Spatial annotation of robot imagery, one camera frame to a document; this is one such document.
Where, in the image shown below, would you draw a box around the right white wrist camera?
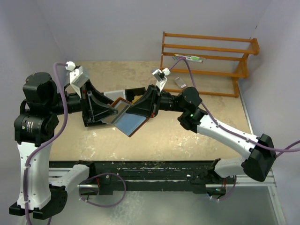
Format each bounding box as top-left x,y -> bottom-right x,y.
152,68 -> 171,92

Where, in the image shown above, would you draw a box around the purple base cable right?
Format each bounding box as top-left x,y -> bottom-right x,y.
208,171 -> 237,203

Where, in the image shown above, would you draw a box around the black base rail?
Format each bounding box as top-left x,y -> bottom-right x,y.
48,160 -> 236,195

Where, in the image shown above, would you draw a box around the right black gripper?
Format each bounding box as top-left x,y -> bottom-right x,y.
127,84 -> 187,118

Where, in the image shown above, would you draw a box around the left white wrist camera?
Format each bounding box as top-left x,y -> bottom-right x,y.
65,61 -> 90,98

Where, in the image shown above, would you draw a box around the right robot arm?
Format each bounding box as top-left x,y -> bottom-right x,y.
126,85 -> 277,183

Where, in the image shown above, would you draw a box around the gold credit card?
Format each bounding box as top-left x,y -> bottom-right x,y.
101,105 -> 129,124

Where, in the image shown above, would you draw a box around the black right bin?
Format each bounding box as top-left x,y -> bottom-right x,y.
125,87 -> 146,103

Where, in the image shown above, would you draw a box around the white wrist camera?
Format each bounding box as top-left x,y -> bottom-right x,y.
152,68 -> 171,92
65,61 -> 90,98

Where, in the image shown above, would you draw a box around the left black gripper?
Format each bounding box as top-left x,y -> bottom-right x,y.
46,78 -> 118,122

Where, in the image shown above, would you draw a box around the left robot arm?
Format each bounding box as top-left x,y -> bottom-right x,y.
9,72 -> 117,220

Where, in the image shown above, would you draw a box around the orange wooden rack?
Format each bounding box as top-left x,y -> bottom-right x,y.
159,32 -> 260,98

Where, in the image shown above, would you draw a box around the brown leather card holder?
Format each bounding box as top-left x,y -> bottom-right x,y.
112,97 -> 149,137

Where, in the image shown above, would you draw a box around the gold credit cards pile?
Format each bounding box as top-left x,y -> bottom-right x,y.
132,95 -> 142,104

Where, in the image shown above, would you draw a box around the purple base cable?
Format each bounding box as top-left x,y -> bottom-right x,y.
208,171 -> 237,203
78,172 -> 128,208

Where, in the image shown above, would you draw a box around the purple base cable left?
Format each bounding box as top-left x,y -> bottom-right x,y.
78,172 -> 128,208

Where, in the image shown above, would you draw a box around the coloured markers on rack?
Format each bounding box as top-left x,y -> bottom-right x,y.
172,54 -> 205,63

